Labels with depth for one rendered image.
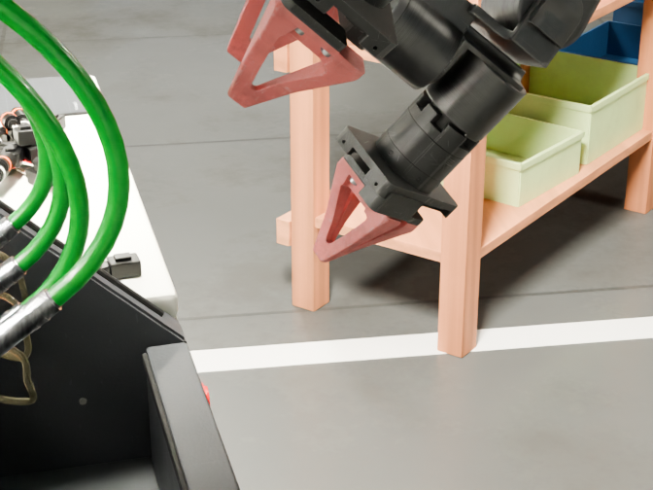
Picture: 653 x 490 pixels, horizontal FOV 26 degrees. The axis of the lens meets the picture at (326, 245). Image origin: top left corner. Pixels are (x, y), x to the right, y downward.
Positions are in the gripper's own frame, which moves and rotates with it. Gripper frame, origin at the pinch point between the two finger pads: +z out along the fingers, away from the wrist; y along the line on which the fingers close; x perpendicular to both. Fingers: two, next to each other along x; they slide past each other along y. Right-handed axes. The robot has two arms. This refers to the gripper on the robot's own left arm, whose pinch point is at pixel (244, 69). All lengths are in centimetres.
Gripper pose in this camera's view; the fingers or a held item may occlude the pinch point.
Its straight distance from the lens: 86.2
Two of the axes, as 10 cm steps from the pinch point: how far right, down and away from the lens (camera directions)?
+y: 0.6, 6.3, -7.8
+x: 7.1, 5.2, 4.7
